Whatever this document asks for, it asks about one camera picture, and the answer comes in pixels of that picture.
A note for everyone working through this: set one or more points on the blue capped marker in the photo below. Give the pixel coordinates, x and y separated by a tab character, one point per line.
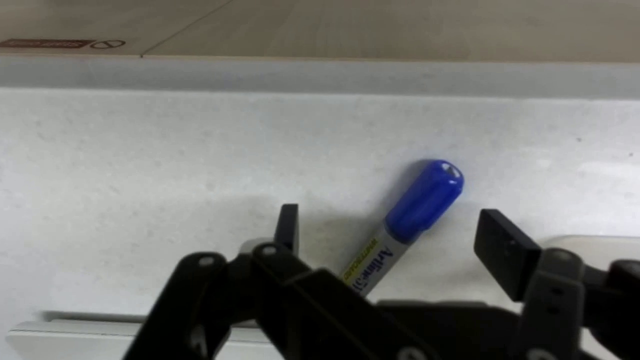
427	197

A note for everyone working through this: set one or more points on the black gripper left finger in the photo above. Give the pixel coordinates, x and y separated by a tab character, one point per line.
301	320

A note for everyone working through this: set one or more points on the red cabinet label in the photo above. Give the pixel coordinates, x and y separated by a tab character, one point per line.
46	43

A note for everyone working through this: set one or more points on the beige base cabinet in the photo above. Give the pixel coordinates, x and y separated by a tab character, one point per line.
400	26

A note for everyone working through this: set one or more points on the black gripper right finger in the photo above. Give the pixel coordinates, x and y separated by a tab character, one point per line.
566	307

